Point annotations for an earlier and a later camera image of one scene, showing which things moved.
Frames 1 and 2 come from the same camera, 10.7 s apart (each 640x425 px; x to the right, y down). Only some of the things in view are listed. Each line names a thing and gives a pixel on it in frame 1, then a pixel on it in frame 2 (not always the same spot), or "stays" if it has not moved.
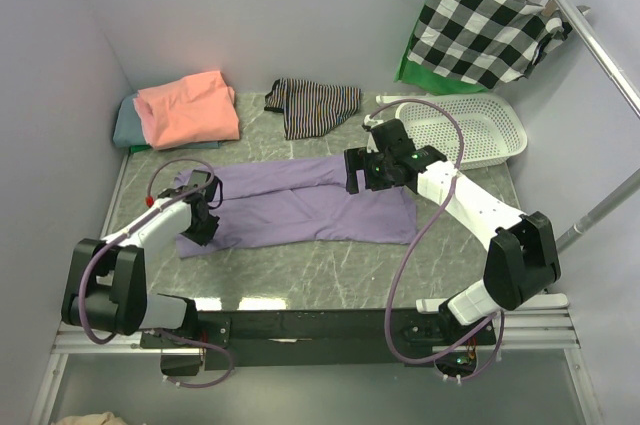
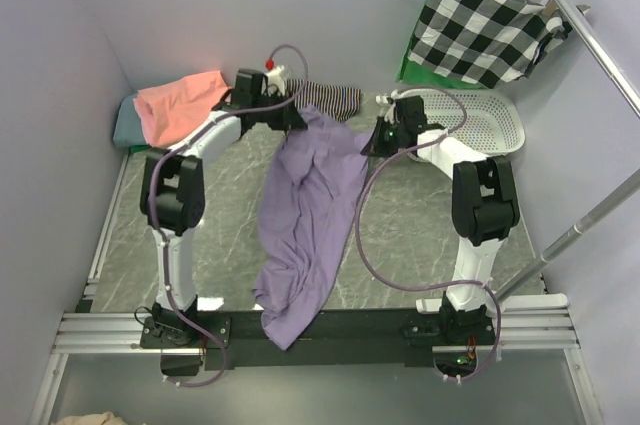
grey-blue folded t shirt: [129, 130] stays
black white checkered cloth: [483, 33] stays
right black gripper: [356, 170] to [381, 138]
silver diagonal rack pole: [630, 186] stays
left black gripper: [203, 227] to [291, 115]
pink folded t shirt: [194, 109] stays
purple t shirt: [295, 203] to [317, 174]
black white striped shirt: [310, 108] stays
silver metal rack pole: [603, 59] stays
